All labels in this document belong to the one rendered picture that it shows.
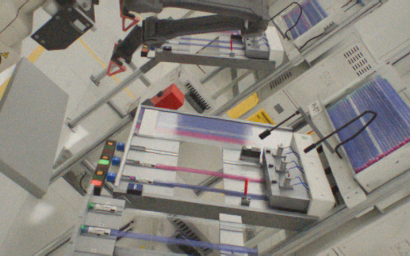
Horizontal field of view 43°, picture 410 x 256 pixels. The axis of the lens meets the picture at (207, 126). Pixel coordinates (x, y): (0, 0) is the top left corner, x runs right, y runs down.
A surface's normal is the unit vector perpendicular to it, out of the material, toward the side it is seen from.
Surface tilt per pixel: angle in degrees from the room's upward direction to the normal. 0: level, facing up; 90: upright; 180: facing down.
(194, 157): 90
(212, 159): 90
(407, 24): 90
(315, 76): 90
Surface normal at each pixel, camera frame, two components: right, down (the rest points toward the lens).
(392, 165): 0.00, 0.45
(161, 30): -0.45, -0.12
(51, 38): 0.20, 0.66
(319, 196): 0.16, -0.88
